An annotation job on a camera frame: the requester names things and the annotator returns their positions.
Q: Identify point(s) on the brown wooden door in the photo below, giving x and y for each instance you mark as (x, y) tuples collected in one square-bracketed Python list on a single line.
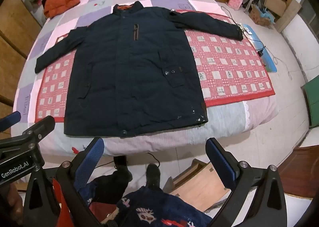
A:
[(301, 167)]

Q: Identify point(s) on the small cardboard box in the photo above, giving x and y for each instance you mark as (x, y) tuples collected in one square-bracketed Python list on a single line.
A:
[(256, 14)]

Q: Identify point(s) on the window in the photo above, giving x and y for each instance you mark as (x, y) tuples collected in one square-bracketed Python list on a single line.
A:
[(310, 12)]

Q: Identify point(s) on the person's left hand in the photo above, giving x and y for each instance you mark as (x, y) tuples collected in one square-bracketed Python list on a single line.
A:
[(12, 204)]

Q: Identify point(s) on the large cardboard box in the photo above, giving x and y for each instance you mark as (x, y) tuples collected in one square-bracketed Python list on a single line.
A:
[(276, 0)]

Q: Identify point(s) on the pink bag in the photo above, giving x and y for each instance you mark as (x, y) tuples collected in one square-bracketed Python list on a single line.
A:
[(235, 0)]

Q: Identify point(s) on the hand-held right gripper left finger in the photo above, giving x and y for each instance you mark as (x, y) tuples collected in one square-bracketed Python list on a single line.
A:
[(92, 157)]

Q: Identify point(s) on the blue mat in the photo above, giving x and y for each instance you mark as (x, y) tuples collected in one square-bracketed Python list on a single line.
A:
[(270, 65)]

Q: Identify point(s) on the person's patterned navy sweater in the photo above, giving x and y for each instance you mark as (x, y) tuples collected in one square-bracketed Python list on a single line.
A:
[(154, 209)]

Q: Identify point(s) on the person's right black shoe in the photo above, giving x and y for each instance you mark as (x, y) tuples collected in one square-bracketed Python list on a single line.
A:
[(153, 174)]

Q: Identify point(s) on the red checkered blanket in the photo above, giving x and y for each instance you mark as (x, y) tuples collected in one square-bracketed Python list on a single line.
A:
[(224, 67)]

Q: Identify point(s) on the dark navy padded jacket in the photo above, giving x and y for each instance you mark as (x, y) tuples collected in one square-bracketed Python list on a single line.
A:
[(124, 67)]

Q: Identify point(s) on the white power strip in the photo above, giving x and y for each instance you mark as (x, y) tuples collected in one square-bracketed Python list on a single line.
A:
[(246, 30)]

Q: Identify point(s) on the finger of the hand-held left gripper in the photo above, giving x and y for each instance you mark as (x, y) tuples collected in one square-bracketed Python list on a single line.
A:
[(41, 124), (11, 118)]

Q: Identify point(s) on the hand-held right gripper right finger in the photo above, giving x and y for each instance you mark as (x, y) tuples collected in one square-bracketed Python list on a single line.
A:
[(219, 159)]

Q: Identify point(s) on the red cloth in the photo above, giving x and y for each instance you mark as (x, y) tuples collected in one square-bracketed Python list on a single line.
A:
[(61, 204)]

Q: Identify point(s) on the wooden drawer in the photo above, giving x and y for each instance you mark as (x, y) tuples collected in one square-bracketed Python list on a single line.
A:
[(199, 187)]

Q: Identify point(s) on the green cabinet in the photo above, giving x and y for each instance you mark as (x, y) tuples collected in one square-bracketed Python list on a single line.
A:
[(312, 100)]

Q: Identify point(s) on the wooden wardrobe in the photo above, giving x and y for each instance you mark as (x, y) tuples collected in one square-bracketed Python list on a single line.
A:
[(15, 30)]

